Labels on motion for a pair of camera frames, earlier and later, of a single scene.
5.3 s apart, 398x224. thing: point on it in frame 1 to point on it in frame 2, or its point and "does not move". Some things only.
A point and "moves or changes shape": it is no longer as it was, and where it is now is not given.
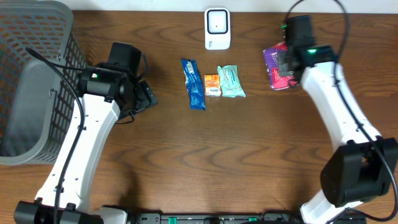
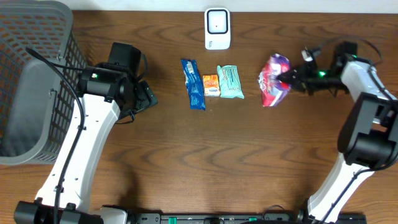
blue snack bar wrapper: x=194 y=82 does not move
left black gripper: x=145 y=95 does not move
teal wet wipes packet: x=231 y=85 does not move
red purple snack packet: x=271 y=57 moves or changes shape
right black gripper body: x=285 y=64 to x=300 y=79
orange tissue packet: x=212 y=85 does not move
